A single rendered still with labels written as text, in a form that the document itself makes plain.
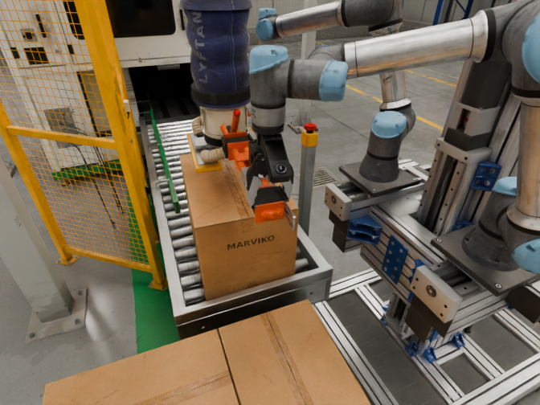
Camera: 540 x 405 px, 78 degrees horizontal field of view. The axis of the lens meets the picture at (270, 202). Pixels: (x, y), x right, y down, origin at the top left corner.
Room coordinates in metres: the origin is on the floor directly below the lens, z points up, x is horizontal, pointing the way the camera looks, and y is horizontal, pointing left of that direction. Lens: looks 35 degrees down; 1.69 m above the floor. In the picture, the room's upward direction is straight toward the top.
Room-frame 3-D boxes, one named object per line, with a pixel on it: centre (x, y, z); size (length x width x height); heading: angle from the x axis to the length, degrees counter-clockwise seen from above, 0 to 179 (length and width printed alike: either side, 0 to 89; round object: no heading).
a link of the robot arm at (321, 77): (0.70, -0.10, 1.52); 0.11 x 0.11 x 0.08; 78
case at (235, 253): (1.27, 0.17, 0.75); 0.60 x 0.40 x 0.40; 18
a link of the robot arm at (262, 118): (0.70, 0.01, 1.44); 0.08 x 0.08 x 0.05
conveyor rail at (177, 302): (1.91, 0.77, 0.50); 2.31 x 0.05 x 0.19; 21
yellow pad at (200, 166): (1.24, 0.27, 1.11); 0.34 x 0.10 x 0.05; 17
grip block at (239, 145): (1.03, 0.11, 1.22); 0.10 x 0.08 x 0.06; 107
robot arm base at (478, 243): (0.70, -0.63, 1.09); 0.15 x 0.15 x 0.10
